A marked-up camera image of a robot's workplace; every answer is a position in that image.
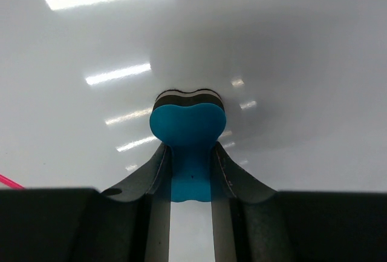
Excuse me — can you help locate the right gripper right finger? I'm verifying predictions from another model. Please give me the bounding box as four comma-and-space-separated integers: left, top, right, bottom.
210, 143, 386, 261

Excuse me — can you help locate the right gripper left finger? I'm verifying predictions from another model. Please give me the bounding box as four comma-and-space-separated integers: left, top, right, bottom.
1, 145, 172, 261

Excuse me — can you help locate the blue whiteboard eraser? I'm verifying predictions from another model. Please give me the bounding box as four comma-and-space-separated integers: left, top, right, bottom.
149, 88, 227, 203

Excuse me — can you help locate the pink framed whiteboard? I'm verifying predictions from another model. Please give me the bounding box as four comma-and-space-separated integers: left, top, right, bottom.
1, 0, 386, 261

